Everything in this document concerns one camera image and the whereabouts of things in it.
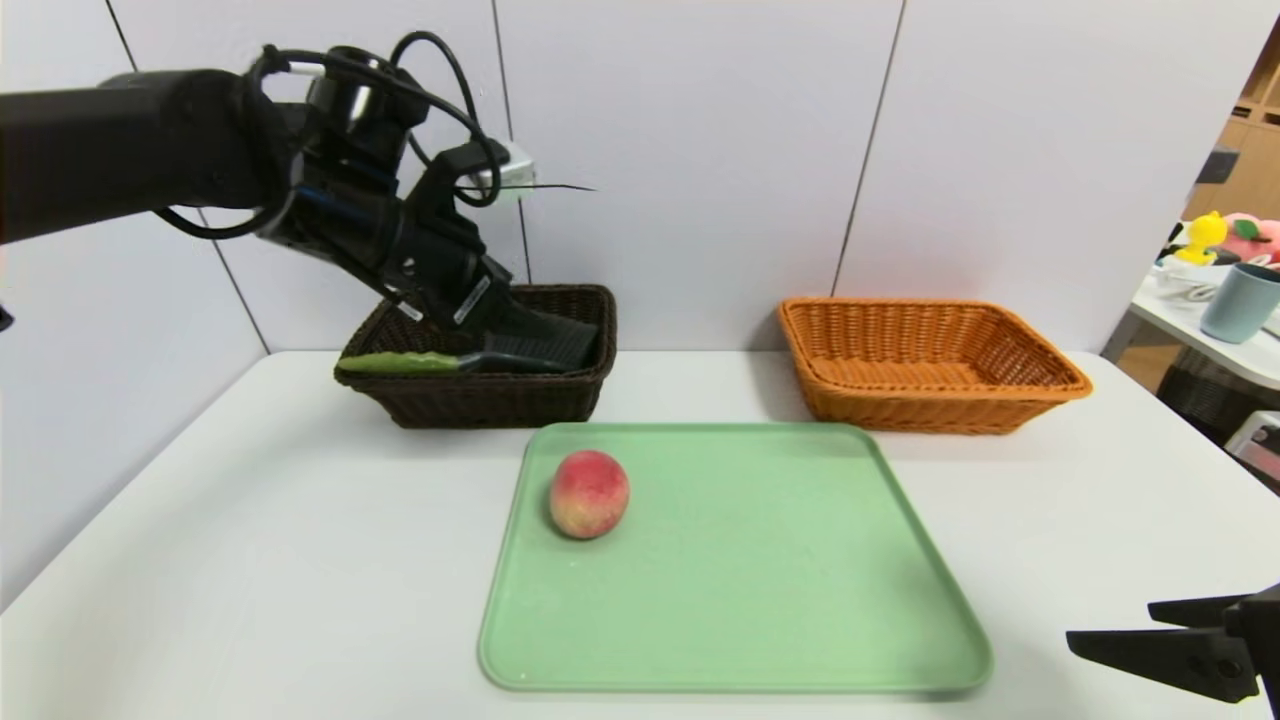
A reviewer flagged dark brown wicker basket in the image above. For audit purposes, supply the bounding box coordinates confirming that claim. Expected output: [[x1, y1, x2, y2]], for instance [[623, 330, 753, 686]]
[[334, 284, 618, 431]]

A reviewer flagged dark wicker bin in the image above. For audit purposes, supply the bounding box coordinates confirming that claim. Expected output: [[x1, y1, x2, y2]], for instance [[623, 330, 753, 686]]
[[1158, 350, 1280, 446]]

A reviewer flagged green handled black brush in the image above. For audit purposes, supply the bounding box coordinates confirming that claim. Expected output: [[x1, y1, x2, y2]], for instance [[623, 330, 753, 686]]
[[338, 305, 599, 377]]

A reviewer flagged white cable bundle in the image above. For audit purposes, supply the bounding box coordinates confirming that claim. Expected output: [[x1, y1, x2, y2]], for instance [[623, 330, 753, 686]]
[[1145, 260, 1216, 304]]

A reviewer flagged light green plastic tray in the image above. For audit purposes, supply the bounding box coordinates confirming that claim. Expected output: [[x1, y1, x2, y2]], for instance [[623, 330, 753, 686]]
[[477, 421, 993, 694]]

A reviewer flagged pink plush toy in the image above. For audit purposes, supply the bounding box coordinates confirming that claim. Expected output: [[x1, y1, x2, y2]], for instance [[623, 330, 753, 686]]
[[1228, 210, 1280, 267]]

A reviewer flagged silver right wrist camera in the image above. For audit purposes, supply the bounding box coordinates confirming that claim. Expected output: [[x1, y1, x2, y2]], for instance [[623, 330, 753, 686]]
[[1225, 410, 1280, 491]]

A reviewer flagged orange wicker basket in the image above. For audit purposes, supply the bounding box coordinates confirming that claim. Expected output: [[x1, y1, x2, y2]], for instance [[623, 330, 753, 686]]
[[779, 297, 1094, 436]]

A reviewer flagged wooden shelf cabinet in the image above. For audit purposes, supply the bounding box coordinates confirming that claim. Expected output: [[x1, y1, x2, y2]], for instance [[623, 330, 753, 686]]
[[1178, 10, 1280, 226]]

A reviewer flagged yellow plush toy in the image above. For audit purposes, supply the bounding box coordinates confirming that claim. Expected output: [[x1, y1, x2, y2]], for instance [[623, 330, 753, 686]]
[[1183, 213, 1237, 267]]

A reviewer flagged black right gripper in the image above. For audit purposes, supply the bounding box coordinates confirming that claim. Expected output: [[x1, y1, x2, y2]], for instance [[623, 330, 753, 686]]
[[1065, 583, 1280, 720]]

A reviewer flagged red yellow peach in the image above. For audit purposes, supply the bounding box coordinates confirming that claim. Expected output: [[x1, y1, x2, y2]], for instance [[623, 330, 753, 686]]
[[549, 450, 631, 541]]

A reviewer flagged blue grey cup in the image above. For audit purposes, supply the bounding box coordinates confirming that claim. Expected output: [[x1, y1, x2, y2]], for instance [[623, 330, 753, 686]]
[[1200, 263, 1280, 344]]

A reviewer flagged white side table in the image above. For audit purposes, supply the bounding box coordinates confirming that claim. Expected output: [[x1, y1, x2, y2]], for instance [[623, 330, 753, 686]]
[[1127, 268, 1280, 391]]

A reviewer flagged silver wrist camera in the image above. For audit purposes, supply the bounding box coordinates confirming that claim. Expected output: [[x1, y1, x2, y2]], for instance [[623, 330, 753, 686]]
[[1225, 410, 1280, 491], [470, 140, 538, 201]]

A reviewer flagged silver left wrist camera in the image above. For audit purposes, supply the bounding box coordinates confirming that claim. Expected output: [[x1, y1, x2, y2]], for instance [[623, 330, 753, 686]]
[[470, 140, 538, 201]]

